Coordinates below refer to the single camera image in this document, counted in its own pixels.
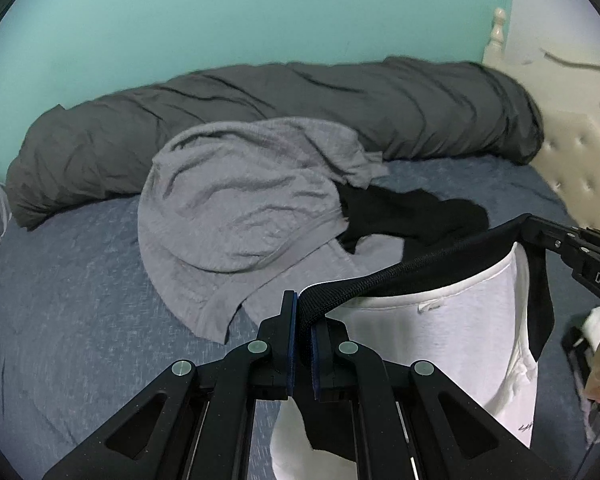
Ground white garment with black waistband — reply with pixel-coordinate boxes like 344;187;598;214
270;214;556;480

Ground grey knit garment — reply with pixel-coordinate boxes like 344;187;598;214
137;117;391;345

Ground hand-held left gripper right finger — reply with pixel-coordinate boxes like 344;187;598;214
311;319;551;480

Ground dark grey duvet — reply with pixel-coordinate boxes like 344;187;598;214
5;57;546;231

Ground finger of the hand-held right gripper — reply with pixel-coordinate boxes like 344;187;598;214
542;237;588;267
524;214;588;241

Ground blue bed sheet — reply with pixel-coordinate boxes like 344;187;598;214
0;152;598;480

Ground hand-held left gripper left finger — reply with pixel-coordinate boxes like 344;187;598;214
42;290;299;480

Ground cream tufted headboard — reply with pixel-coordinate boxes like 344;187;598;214
480;7;600;236

